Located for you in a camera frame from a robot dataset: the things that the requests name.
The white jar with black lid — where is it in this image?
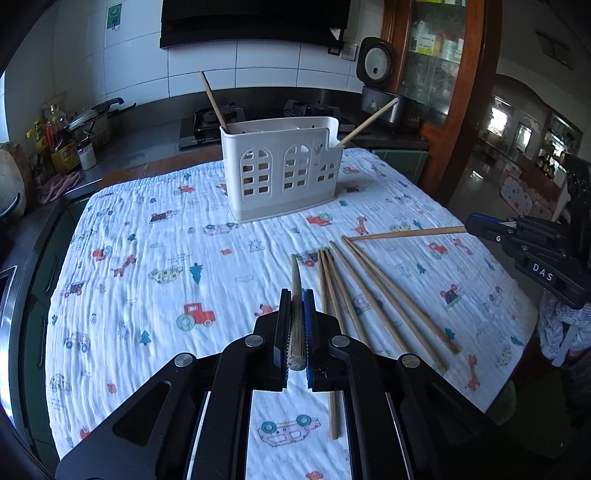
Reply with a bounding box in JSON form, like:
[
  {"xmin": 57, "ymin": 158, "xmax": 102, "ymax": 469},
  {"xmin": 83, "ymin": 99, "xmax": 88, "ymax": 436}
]
[{"xmin": 76, "ymin": 141, "xmax": 97, "ymax": 171}]

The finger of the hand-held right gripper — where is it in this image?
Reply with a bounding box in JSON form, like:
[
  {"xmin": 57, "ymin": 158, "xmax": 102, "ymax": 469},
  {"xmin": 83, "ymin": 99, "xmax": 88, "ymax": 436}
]
[
  {"xmin": 464, "ymin": 212, "xmax": 521, "ymax": 232},
  {"xmin": 466, "ymin": 228, "xmax": 526, "ymax": 253}
]

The bunch of wooden chopsticks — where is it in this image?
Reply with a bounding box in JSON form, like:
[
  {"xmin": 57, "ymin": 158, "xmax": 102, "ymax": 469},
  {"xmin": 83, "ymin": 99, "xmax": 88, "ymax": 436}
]
[{"xmin": 317, "ymin": 237, "xmax": 461, "ymax": 440}]

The wooden chopstick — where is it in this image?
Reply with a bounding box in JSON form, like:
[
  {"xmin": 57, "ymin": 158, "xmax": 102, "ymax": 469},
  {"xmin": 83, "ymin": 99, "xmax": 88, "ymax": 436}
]
[
  {"xmin": 339, "ymin": 98, "xmax": 400, "ymax": 147},
  {"xmin": 286, "ymin": 254, "xmax": 308, "ymax": 371},
  {"xmin": 342, "ymin": 225, "xmax": 467, "ymax": 242},
  {"xmin": 200, "ymin": 71, "xmax": 230, "ymax": 133}
]

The person's right forearm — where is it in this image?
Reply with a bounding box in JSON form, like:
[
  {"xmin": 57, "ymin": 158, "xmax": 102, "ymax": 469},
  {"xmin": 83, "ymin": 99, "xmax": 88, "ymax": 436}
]
[{"xmin": 538, "ymin": 293, "xmax": 591, "ymax": 370}]

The pink rag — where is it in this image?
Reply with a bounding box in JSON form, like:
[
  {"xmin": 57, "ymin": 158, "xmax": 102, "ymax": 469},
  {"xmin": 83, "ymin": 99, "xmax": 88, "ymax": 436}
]
[{"xmin": 38, "ymin": 171, "xmax": 84, "ymax": 204}]

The wooden glass-door cabinet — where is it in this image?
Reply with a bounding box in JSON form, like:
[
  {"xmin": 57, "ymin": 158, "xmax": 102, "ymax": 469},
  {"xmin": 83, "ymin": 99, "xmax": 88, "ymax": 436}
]
[{"xmin": 379, "ymin": 0, "xmax": 502, "ymax": 205}]

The white plastic utensil holder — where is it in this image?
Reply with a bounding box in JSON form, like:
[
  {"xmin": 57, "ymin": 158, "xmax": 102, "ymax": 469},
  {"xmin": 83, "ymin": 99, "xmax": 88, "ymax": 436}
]
[{"xmin": 220, "ymin": 115, "xmax": 345, "ymax": 223}]

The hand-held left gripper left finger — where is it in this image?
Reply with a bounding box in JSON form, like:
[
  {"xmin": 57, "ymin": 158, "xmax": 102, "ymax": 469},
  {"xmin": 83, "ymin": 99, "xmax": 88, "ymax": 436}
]
[{"xmin": 55, "ymin": 288, "xmax": 292, "ymax": 480}]

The black rice cooker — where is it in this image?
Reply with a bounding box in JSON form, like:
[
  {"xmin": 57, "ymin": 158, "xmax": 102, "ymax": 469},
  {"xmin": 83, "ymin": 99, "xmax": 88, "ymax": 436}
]
[{"xmin": 355, "ymin": 37, "xmax": 415, "ymax": 128}]

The dark sauce bottle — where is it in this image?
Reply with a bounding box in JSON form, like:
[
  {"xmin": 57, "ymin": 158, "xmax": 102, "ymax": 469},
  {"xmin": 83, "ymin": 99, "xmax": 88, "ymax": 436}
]
[{"xmin": 45, "ymin": 105, "xmax": 79, "ymax": 174}]

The steel countertop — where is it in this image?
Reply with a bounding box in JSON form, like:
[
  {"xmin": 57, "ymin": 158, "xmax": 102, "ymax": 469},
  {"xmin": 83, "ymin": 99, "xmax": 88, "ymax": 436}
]
[{"xmin": 64, "ymin": 88, "xmax": 431, "ymax": 200}]

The steel pressure cooker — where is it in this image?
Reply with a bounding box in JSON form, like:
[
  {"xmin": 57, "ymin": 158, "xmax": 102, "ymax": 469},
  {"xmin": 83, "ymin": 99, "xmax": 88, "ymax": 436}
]
[{"xmin": 69, "ymin": 97, "xmax": 137, "ymax": 149}]

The green base cabinet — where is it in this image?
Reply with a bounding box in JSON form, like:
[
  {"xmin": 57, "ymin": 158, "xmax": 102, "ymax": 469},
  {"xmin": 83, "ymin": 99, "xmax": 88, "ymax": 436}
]
[
  {"xmin": 372, "ymin": 148, "xmax": 430, "ymax": 186},
  {"xmin": 0, "ymin": 198, "xmax": 95, "ymax": 462}
]

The yellow-capped bottle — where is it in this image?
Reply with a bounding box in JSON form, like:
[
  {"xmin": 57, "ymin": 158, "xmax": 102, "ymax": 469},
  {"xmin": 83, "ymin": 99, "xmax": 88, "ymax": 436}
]
[{"xmin": 25, "ymin": 120, "xmax": 49, "ymax": 177}]

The black range hood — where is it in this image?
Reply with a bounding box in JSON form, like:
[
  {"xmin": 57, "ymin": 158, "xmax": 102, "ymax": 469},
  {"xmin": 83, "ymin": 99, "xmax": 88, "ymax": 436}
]
[{"xmin": 159, "ymin": 0, "xmax": 352, "ymax": 49}]

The black gas stove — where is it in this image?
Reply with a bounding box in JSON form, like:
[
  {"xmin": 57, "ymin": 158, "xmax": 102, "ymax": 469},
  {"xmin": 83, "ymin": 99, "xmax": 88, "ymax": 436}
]
[{"xmin": 178, "ymin": 99, "xmax": 366, "ymax": 151}]

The polka dot padded panel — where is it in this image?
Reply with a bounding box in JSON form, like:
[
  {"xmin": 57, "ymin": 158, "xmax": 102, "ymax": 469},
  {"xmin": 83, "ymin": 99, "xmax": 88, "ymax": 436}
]
[{"xmin": 501, "ymin": 175, "xmax": 553, "ymax": 219}]

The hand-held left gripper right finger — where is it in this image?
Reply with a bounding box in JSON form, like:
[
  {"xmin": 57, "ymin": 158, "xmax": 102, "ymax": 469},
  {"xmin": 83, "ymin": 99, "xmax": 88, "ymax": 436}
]
[{"xmin": 302, "ymin": 288, "xmax": 546, "ymax": 480}]

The white printed cloth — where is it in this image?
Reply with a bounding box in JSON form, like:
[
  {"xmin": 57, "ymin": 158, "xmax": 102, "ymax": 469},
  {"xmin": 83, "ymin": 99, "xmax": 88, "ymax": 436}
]
[{"xmin": 45, "ymin": 148, "xmax": 540, "ymax": 480}]

